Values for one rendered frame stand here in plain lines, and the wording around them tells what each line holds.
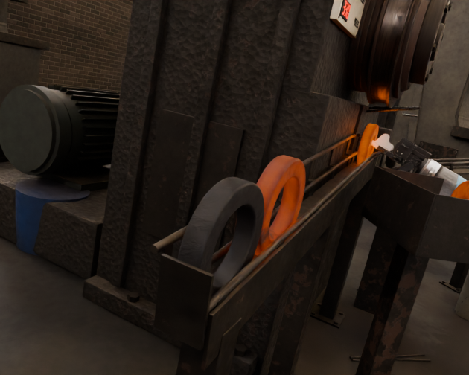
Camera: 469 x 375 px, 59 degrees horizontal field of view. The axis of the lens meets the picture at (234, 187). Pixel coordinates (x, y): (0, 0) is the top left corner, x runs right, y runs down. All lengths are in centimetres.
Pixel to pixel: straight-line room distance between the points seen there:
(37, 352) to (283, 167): 98
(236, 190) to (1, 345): 105
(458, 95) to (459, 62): 29
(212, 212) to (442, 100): 387
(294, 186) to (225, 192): 27
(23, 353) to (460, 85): 384
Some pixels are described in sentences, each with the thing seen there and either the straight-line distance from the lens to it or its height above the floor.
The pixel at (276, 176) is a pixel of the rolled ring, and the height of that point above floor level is 72.
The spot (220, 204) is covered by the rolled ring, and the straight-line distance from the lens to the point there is 51.
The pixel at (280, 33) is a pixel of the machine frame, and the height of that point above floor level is 100.
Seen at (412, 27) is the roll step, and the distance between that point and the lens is 144.
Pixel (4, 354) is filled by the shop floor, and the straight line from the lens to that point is 142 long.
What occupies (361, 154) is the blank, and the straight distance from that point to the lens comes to 154.
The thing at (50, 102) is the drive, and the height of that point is 63.
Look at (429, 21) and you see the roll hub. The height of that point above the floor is 115.
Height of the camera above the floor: 85
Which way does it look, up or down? 14 degrees down
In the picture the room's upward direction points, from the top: 12 degrees clockwise
